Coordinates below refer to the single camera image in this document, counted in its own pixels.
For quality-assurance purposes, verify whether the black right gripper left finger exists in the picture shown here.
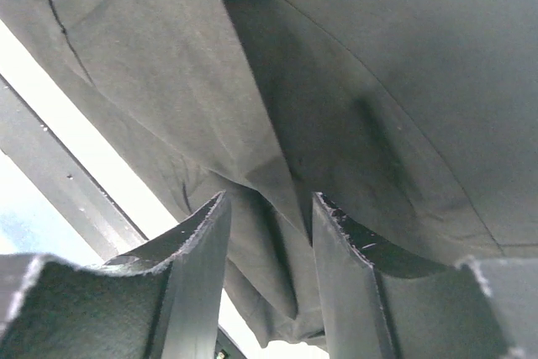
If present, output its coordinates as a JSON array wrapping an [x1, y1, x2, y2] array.
[[1, 192, 231, 358]]

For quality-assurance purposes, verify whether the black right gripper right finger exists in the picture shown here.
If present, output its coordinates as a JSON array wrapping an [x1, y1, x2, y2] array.
[[312, 193, 537, 358]]

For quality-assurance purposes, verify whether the black long sleeve shirt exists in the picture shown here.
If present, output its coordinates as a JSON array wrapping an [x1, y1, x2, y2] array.
[[1, 0, 537, 347]]

